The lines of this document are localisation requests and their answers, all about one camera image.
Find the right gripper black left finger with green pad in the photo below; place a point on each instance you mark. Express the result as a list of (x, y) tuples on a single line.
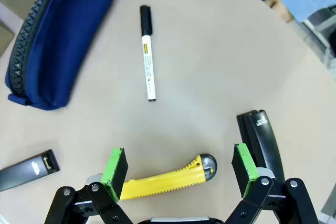
[(115, 171)]

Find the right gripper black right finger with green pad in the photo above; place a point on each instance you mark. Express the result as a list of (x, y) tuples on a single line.
[(246, 171)]

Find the black stapler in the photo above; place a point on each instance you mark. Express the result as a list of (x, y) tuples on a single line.
[(265, 140)]

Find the yellow utility knife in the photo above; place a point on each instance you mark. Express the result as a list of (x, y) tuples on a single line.
[(162, 182)]

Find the black rectangular device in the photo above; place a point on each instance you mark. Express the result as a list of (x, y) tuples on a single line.
[(23, 171)]

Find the white marker black cap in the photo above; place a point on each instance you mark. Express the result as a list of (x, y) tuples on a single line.
[(148, 61)]

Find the person's left forearm blue sleeve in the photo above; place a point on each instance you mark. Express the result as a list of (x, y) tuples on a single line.
[(309, 1)]

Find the person's left hand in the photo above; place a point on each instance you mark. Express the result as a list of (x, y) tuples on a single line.
[(278, 6)]

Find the blue Campus pencil case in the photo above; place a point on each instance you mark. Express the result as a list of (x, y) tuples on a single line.
[(65, 37)]

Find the white table with metal legs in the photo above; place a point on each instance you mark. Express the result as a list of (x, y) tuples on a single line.
[(324, 40)]

